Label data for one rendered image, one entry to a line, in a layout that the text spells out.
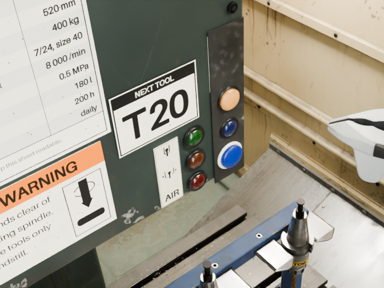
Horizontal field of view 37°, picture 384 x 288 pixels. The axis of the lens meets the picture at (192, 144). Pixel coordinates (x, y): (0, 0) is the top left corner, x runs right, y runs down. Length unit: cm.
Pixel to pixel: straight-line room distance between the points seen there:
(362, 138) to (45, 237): 31
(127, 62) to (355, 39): 100
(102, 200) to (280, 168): 132
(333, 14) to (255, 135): 63
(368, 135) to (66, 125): 28
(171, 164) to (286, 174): 125
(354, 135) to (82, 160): 26
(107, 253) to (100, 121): 149
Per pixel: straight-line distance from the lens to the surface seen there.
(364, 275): 167
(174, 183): 63
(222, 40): 58
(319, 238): 117
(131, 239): 202
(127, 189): 59
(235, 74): 61
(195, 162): 63
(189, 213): 208
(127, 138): 55
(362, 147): 57
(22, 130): 49
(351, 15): 145
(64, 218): 57
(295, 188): 182
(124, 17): 50
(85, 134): 53
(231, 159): 66
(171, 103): 57
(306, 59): 162
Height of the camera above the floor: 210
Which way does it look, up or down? 40 degrees down
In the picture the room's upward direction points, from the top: 5 degrees counter-clockwise
